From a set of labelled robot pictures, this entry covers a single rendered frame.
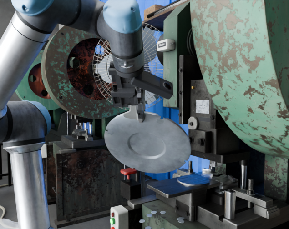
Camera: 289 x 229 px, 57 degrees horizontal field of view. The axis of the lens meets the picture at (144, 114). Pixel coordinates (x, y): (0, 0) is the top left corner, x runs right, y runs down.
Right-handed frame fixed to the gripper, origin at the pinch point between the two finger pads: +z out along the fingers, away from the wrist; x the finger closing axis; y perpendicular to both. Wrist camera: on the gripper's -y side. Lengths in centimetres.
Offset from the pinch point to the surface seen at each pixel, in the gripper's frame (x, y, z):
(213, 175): -3.2, -25.8, 39.6
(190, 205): 11.9, -15.6, 34.6
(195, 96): -24.7, -17.8, 15.3
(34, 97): -189, 172, 179
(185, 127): -132, -26, 170
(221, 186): 4.2, -27.6, 34.5
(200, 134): -9.6, -19.5, 20.4
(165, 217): 14.0, -6.7, 41.6
